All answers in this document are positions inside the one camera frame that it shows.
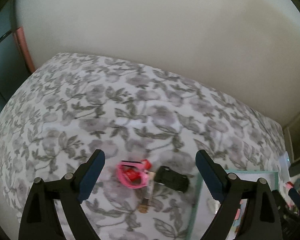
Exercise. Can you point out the small wooden stick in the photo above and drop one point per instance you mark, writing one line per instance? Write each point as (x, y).
(147, 195)

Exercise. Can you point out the black box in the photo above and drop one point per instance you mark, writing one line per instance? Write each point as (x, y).
(297, 168)

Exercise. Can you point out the pink post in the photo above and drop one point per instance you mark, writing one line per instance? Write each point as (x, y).
(22, 47)

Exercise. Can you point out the green rimmed tray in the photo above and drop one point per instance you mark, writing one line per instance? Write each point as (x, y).
(270, 177)

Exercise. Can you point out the grey floral bed sheet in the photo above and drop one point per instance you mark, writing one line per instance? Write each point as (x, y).
(115, 110)

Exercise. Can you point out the pink plastic container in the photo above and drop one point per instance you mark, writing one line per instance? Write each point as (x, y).
(126, 181)

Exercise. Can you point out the small red packet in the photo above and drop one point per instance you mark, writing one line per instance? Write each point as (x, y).
(146, 164)
(131, 175)

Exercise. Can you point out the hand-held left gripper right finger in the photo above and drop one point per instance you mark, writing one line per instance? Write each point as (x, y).
(211, 177)

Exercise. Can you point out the blue-grey cabinet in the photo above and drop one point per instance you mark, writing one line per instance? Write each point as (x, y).
(0, 67)

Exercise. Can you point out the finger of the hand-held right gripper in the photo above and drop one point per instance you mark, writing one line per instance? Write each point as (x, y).
(296, 197)

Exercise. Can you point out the white device with blue light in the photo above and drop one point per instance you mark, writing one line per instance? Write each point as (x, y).
(285, 160)

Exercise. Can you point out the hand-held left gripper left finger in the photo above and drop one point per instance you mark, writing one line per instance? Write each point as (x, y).
(91, 177)

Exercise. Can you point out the black toy car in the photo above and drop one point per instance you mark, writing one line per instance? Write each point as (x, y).
(171, 178)

